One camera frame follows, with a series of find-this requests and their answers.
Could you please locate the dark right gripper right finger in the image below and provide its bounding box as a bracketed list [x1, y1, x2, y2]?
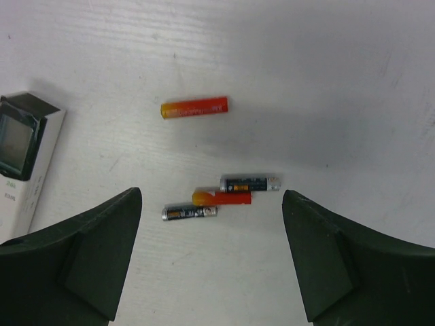
[282, 190, 434, 325]

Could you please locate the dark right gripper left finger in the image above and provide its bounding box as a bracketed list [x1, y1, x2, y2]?
[1, 187, 142, 325]

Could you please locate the red orange battery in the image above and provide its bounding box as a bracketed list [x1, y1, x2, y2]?
[160, 96, 228, 119]
[192, 191, 252, 206]

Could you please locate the slim white remote with display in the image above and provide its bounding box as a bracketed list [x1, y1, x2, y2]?
[1, 92, 65, 242]

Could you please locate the black battery lower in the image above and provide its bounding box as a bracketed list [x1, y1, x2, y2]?
[162, 204, 218, 221]

